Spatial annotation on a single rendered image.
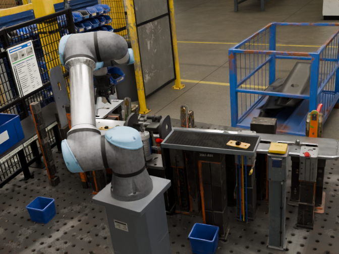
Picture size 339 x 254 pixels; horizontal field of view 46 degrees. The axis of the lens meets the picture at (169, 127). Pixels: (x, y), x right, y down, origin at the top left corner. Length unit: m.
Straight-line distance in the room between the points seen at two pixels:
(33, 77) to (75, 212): 0.89
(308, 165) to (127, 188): 0.75
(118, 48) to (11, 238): 1.06
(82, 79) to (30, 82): 1.10
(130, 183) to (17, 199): 1.11
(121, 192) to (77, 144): 0.22
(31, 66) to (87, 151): 1.29
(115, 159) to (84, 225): 0.74
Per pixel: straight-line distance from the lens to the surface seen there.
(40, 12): 2.76
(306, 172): 1.72
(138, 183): 1.37
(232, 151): 1.50
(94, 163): 1.34
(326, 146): 1.90
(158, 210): 1.46
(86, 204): 2.16
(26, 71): 2.52
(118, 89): 5.40
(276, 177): 1.56
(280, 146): 1.54
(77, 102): 1.43
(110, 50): 1.53
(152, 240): 1.48
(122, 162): 1.33
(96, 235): 1.95
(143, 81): 4.93
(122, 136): 1.31
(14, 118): 2.17
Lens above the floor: 1.88
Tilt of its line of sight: 25 degrees down
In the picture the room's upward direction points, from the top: 6 degrees counter-clockwise
